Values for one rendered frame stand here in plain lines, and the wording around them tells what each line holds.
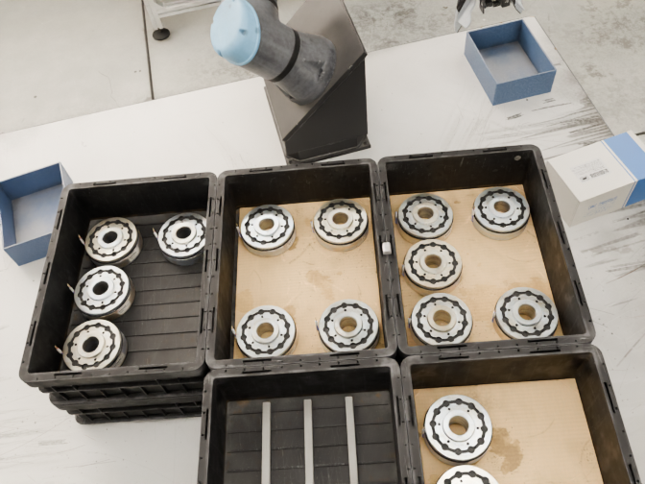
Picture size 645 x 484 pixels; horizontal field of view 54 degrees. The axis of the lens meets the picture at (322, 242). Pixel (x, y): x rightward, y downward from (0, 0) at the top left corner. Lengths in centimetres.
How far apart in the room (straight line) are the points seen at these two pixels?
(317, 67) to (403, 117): 32
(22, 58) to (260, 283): 233
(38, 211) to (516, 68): 121
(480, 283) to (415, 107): 59
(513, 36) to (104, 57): 194
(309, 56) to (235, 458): 78
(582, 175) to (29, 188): 124
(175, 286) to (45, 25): 239
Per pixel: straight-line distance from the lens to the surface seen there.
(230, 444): 108
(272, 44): 131
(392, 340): 100
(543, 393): 111
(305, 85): 136
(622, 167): 145
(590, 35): 303
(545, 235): 120
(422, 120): 159
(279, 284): 118
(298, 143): 146
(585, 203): 139
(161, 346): 118
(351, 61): 134
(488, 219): 122
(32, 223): 161
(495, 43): 179
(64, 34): 336
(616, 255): 143
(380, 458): 105
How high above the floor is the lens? 184
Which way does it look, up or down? 56 degrees down
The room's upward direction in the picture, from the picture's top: 9 degrees counter-clockwise
